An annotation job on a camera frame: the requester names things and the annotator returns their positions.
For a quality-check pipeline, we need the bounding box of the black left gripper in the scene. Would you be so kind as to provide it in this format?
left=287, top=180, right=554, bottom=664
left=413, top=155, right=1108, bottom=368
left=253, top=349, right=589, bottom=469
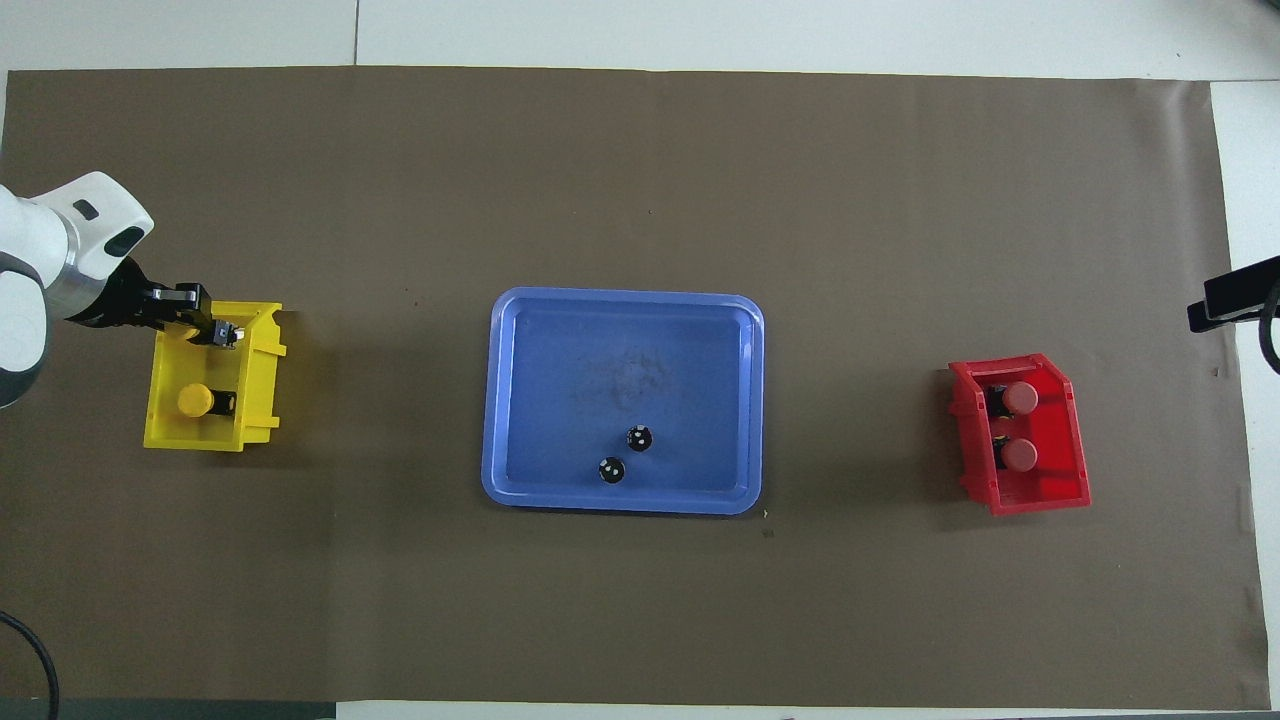
left=70, top=258, right=216, bottom=347

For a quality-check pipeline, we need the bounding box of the red push button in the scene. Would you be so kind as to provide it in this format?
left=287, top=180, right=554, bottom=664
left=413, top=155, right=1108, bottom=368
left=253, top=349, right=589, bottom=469
left=985, top=381, right=1040, bottom=418
left=991, top=435, right=1040, bottom=474

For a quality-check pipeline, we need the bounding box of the yellow plastic bin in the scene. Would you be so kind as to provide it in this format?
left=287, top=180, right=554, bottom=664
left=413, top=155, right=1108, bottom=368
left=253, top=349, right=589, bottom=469
left=143, top=300, right=289, bottom=454

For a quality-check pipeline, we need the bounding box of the red plastic bin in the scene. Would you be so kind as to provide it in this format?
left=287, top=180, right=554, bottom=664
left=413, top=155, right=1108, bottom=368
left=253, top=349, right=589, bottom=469
left=948, top=352, right=1092, bottom=517

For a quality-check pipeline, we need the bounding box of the blue plastic tray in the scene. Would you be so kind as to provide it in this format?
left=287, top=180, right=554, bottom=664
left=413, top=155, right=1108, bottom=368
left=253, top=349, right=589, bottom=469
left=481, top=287, right=767, bottom=517

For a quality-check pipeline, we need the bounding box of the brown paper mat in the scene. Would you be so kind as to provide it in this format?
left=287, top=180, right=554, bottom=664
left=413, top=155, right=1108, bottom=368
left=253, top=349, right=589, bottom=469
left=0, top=66, right=1272, bottom=709

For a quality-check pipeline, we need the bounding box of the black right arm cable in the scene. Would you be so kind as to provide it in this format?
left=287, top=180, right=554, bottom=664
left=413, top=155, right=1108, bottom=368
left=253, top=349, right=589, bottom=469
left=1257, top=283, right=1280, bottom=377

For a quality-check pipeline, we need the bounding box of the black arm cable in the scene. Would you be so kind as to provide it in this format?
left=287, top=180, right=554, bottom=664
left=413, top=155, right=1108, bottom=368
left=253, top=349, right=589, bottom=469
left=0, top=610, right=61, bottom=720
left=1257, top=283, right=1280, bottom=377

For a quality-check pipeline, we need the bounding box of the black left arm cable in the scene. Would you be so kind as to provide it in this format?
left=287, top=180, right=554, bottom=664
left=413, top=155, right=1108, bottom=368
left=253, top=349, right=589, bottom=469
left=0, top=610, right=61, bottom=720

